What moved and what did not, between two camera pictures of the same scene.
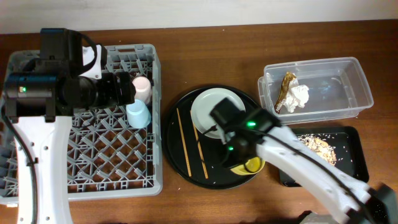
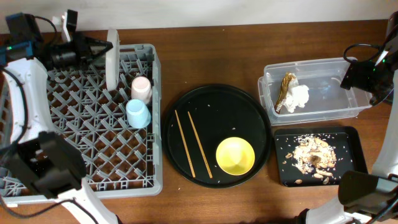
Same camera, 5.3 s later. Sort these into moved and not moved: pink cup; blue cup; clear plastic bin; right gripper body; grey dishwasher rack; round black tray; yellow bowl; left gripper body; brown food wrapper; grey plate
Moved: grey plate; yellow bowl; right gripper body; left gripper body
Not moved: grey dishwasher rack; clear plastic bin; pink cup; round black tray; blue cup; brown food wrapper
